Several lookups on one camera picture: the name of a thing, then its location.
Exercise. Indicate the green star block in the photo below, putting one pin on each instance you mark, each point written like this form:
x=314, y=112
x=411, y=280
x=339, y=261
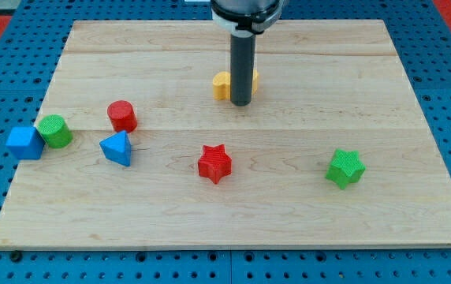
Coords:
x=345, y=168

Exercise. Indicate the red cylinder block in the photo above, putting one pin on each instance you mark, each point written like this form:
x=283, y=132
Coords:
x=122, y=116

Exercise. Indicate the blue triangle block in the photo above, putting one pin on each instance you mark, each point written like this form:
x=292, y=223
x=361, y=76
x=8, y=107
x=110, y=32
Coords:
x=117, y=148

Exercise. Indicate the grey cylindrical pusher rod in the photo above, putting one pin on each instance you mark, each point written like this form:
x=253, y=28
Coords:
x=242, y=55

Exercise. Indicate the green cylinder block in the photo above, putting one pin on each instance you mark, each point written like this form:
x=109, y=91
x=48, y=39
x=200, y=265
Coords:
x=55, y=131

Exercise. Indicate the yellow heart block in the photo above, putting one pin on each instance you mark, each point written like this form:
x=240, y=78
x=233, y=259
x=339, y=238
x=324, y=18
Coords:
x=221, y=85

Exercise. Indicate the blue cube block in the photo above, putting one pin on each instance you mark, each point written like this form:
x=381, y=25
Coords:
x=25, y=143

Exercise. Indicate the light wooden board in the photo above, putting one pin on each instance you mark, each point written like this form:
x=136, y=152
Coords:
x=322, y=85

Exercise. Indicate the red star block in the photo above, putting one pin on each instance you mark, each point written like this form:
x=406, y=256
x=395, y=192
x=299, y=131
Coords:
x=214, y=163

